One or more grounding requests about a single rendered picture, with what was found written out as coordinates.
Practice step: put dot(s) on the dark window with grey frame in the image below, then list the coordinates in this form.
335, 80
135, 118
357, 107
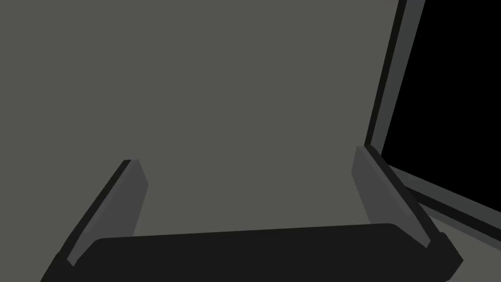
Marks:
450, 98

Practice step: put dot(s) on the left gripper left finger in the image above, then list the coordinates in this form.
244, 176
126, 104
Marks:
117, 203

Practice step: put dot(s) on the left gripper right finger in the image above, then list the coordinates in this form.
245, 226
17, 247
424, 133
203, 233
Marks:
381, 196

